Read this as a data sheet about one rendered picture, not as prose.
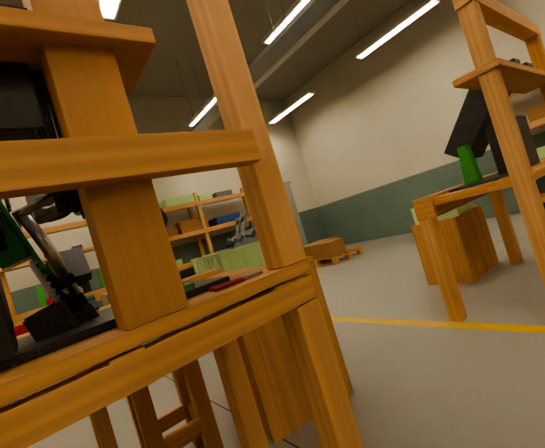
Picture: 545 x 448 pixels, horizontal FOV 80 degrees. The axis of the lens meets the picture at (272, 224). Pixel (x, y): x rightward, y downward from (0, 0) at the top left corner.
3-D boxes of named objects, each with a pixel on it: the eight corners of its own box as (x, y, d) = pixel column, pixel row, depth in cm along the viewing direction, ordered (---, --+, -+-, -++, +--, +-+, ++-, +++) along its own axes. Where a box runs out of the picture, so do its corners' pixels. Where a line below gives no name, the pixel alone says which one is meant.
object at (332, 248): (300, 268, 729) (293, 249, 730) (325, 257, 773) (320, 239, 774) (336, 264, 628) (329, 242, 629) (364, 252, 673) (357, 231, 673)
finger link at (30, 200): (10, 206, 87) (46, 194, 93) (20, 218, 85) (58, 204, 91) (5, 197, 85) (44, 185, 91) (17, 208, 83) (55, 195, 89)
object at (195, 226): (280, 271, 762) (252, 180, 766) (154, 324, 576) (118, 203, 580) (267, 273, 804) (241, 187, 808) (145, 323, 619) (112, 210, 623)
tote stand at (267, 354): (229, 398, 218) (195, 285, 219) (292, 364, 242) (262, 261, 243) (274, 444, 158) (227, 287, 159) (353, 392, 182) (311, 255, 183)
